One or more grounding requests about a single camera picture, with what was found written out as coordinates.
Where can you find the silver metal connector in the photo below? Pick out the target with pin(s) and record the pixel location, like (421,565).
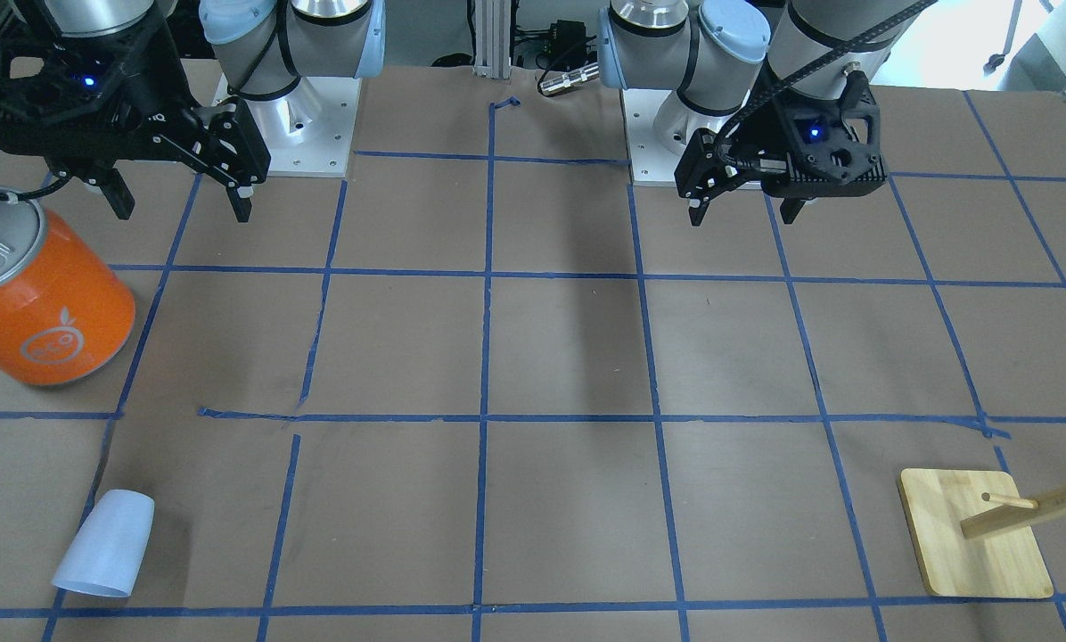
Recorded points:
(569,80)

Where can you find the black power adapter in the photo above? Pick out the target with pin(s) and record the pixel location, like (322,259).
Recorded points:
(566,39)

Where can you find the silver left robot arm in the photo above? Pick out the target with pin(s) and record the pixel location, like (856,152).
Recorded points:
(723,56)

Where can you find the orange juice can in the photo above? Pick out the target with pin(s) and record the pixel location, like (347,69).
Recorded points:
(63,311)

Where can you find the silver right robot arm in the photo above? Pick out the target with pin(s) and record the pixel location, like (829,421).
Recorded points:
(265,48)

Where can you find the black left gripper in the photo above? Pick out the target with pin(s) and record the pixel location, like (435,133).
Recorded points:
(747,134)

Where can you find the aluminium frame post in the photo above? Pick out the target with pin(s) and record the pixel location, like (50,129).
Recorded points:
(492,38)

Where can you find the wooden cup rack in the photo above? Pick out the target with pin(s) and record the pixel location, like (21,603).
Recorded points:
(972,532)

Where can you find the light blue plastic cup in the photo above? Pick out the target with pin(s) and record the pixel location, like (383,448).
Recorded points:
(105,556)

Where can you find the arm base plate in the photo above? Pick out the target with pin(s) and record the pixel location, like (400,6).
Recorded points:
(667,147)
(309,132)

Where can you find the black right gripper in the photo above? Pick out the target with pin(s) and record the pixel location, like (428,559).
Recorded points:
(152,100)

